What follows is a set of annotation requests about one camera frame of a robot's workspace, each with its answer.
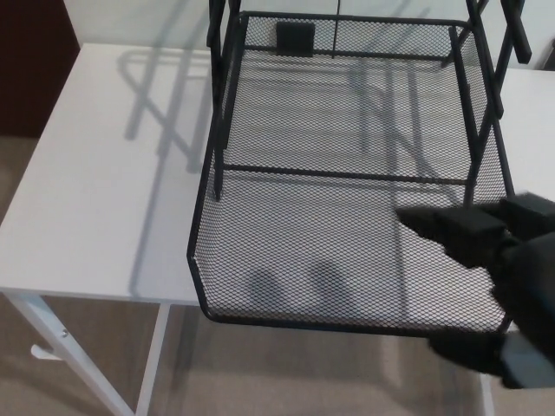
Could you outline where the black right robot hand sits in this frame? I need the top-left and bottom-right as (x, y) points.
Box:
(395, 192), (555, 390)

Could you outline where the black mesh file tray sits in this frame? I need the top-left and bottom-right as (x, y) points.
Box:
(186, 11), (518, 337)

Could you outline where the white desk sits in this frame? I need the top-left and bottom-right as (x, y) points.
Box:
(0, 42), (555, 416)

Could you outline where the white hook on desk leg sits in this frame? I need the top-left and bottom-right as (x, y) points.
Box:
(30, 343), (60, 361)

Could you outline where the dark brown door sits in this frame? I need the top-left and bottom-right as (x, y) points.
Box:
(0, 0), (83, 139)

